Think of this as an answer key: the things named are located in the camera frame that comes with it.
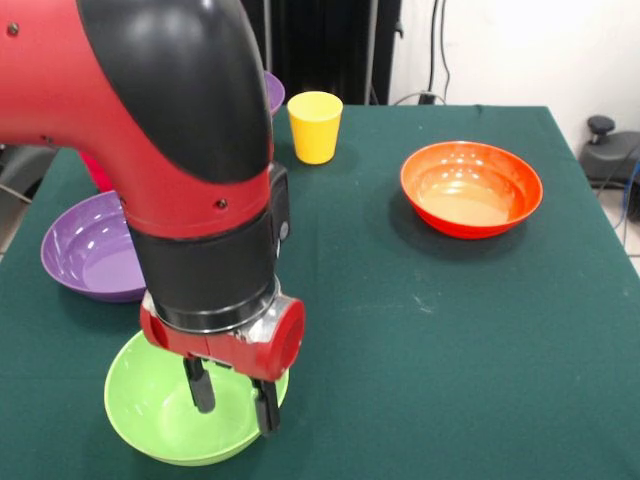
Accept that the black wall cable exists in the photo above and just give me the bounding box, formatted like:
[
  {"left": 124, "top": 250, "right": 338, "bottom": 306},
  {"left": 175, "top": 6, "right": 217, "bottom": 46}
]
[{"left": 422, "top": 34, "right": 451, "bottom": 106}]

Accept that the dark green tablecloth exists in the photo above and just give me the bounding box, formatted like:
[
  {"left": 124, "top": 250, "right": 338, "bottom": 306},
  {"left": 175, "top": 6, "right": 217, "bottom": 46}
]
[{"left": 0, "top": 102, "right": 640, "bottom": 480}]

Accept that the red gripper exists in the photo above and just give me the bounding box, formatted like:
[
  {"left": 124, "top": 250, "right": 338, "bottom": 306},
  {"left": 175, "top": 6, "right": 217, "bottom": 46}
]
[{"left": 138, "top": 291, "right": 307, "bottom": 436}]

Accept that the orange plastic bowl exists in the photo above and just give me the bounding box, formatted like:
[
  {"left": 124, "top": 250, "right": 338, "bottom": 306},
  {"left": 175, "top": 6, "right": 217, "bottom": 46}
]
[{"left": 400, "top": 141, "right": 544, "bottom": 240}]

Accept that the green plastic bowl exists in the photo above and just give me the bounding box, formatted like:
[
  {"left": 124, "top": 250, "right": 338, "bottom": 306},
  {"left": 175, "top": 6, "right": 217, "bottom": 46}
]
[{"left": 103, "top": 328, "right": 291, "bottom": 468}]

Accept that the grey equipment base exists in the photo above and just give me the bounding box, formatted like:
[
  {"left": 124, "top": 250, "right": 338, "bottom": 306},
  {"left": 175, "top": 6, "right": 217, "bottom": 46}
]
[{"left": 0, "top": 143, "right": 59, "bottom": 201}]

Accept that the purple plastic bowl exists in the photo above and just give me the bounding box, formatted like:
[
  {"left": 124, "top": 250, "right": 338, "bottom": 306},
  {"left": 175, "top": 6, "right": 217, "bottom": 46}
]
[
  {"left": 262, "top": 71, "right": 286, "bottom": 119},
  {"left": 40, "top": 190, "right": 149, "bottom": 304}
]

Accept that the yellow plastic cup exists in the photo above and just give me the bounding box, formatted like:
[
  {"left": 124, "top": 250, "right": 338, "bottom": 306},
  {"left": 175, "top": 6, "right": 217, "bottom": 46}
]
[{"left": 287, "top": 90, "right": 344, "bottom": 165}]

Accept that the pink plastic cup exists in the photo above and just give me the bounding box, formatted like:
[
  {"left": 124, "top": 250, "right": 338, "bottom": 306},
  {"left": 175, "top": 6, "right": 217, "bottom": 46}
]
[{"left": 78, "top": 151, "right": 115, "bottom": 194}]

